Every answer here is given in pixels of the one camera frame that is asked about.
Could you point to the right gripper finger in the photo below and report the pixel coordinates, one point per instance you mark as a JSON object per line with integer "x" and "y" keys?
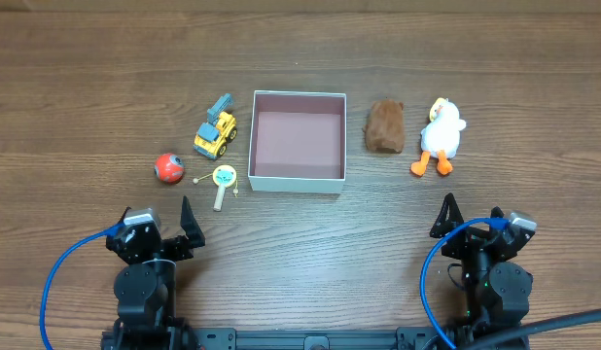
{"x": 448, "y": 219}
{"x": 496, "y": 212}

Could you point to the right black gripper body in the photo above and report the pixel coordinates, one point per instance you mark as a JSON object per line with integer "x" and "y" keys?
{"x": 469, "y": 241}

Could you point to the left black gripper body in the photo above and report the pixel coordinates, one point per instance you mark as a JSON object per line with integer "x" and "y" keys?
{"x": 169, "y": 246}

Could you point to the red toy ball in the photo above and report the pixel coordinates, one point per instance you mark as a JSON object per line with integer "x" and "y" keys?
{"x": 169, "y": 168}

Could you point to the yellow wooden rattle drum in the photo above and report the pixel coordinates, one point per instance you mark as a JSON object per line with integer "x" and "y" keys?
{"x": 224, "y": 176}

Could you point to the white plush duck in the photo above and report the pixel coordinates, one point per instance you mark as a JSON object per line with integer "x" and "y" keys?
{"x": 440, "y": 138}

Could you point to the yellow toy crane truck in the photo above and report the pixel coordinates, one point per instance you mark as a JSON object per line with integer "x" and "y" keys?
{"x": 213, "y": 136}

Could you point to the brown plush toy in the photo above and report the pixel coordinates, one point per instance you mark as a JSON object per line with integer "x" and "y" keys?
{"x": 385, "y": 129}

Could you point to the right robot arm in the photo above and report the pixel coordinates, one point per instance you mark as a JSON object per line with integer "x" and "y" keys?
{"x": 497, "y": 290}

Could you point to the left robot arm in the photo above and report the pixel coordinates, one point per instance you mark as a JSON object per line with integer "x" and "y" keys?
{"x": 146, "y": 287}

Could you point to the white box with pink interior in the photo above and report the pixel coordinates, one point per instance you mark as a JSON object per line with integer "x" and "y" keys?
{"x": 298, "y": 142}

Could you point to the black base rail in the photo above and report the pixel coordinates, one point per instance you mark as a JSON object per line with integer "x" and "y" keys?
{"x": 398, "y": 339}

